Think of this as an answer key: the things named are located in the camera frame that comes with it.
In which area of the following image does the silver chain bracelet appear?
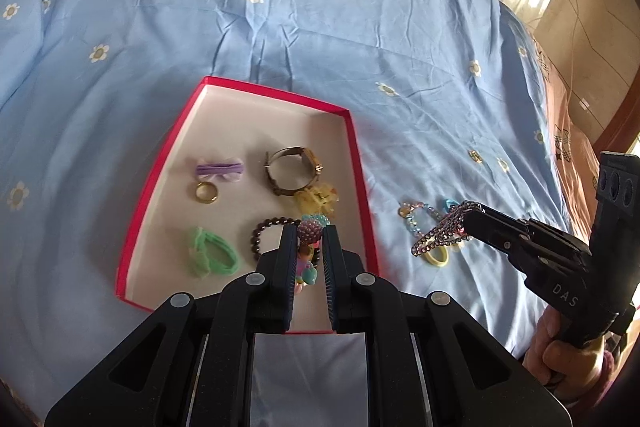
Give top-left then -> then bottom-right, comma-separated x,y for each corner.
410,199 -> 484,258

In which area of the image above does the green hair tie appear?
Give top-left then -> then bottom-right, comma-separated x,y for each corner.
186,225 -> 241,281

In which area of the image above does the yellow hair tie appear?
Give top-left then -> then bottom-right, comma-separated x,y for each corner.
421,243 -> 452,269

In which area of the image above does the black bead bracelet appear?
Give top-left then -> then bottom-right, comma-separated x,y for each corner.
250,215 -> 302,263

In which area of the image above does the purple hair tie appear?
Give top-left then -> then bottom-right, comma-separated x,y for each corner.
194,158 -> 245,184

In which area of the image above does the yellow hair claw clip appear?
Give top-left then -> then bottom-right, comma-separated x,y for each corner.
294,182 -> 340,219

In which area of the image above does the brown strap wristwatch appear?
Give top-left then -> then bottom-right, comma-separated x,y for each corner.
264,146 -> 323,197

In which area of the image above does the red jewelry box tray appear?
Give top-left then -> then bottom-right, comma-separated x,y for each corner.
115,77 -> 378,310

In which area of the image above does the right hand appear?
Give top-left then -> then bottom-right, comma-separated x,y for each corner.
523,307 -> 604,401

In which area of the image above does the pink cartoon blanket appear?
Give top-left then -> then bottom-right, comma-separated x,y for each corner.
532,36 -> 600,241

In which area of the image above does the blue floral bed sheet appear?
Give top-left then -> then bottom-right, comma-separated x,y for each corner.
1,0 -> 567,417

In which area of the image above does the pastel bead bracelet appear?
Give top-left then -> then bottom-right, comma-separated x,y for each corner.
398,199 -> 446,241

